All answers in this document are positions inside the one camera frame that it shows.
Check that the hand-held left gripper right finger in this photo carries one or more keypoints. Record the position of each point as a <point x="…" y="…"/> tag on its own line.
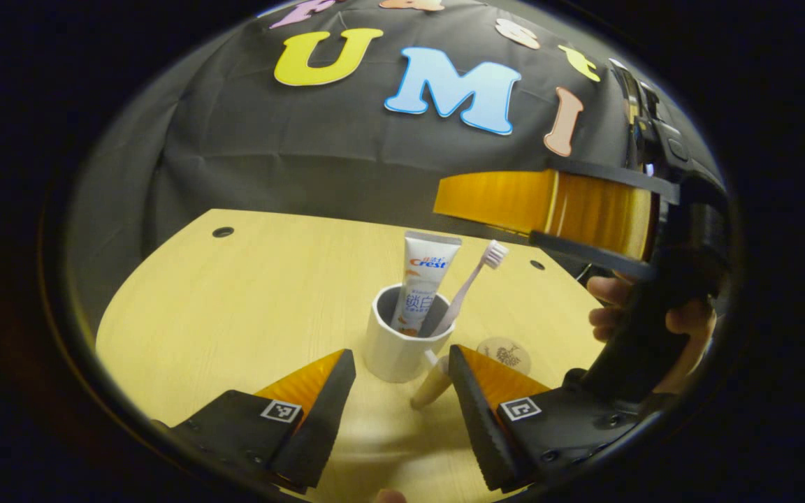
<point x="483" y="433"/>

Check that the pale pink toothbrush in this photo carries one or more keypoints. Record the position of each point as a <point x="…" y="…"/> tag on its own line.
<point x="469" y="283"/>

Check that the white toothpaste tube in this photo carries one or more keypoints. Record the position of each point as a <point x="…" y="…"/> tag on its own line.
<point x="423" y="279"/>

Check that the light wooden desktop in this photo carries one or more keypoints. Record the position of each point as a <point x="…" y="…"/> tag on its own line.
<point x="235" y="307"/>

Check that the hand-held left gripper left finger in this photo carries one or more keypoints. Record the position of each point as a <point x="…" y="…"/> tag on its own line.
<point x="322" y="426"/>

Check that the round brown printed coaster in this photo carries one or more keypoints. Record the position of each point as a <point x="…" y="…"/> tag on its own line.
<point x="514" y="353"/>

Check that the black backdrop cloth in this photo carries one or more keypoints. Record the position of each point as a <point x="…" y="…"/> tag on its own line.
<point x="305" y="154"/>

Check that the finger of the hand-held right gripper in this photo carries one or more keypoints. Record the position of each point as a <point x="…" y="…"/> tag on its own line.
<point x="514" y="199"/>

